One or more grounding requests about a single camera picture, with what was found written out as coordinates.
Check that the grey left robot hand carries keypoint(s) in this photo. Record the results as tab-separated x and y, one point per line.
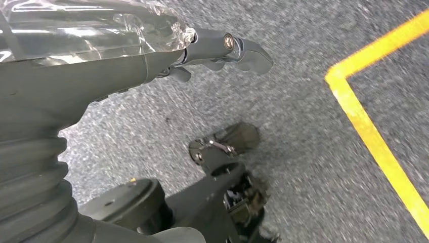
83	67

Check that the yellow floor tape square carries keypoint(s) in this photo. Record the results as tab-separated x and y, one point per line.
364	124

